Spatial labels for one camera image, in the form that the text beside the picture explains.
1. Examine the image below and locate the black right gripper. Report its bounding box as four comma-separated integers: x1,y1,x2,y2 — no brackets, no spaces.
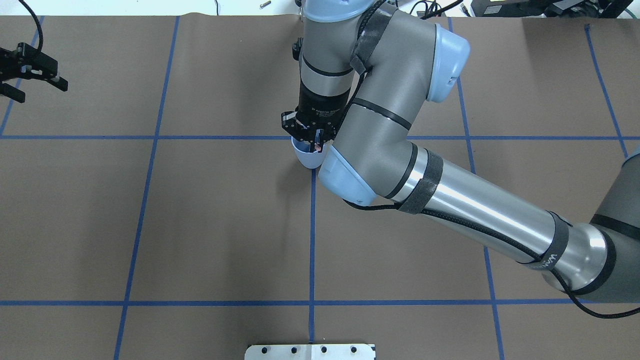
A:
280,75,354,151

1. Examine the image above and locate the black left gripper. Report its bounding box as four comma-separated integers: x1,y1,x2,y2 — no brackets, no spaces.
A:
0,42,69,104

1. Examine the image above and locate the light blue plastic cup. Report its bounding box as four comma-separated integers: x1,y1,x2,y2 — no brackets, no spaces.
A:
291,136,327,169

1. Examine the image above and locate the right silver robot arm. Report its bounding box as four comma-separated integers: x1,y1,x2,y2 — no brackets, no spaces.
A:
281,0,640,304

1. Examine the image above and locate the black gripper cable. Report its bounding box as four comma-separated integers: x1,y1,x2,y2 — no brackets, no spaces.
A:
19,0,44,53

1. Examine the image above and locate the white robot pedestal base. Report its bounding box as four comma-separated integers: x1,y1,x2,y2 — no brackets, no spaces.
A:
244,343,377,360

